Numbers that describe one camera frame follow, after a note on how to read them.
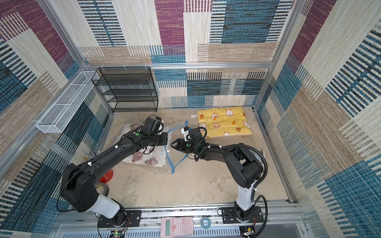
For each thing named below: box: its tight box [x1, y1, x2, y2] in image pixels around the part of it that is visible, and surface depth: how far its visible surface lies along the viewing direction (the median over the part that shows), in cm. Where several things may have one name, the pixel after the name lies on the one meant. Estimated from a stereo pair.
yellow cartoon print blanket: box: [196, 106, 253, 138], surface depth 113 cm
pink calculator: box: [160, 216, 194, 238], surface depth 71 cm
